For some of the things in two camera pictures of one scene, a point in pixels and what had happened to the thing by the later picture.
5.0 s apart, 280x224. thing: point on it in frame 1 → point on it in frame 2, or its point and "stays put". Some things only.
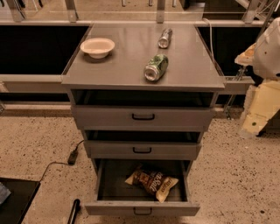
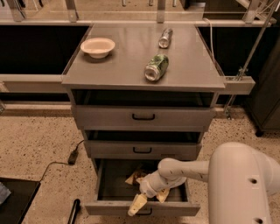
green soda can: x=156 y=67 stays put
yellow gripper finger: x=262 y=103 → x=150 y=185
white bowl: x=97 y=47 stays put
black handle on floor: x=75 y=210 stays put
